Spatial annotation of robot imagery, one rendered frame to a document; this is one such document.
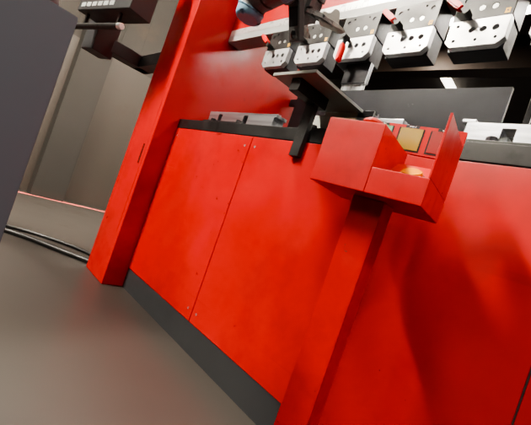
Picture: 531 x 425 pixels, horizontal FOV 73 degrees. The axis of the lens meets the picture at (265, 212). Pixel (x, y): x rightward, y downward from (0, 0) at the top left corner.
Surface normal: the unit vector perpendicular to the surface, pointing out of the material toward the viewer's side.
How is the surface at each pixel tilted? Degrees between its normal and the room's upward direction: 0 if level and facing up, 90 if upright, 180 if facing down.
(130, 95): 90
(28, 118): 90
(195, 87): 90
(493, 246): 90
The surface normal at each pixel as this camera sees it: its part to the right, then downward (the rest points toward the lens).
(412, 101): -0.68, -0.24
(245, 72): 0.65, 0.22
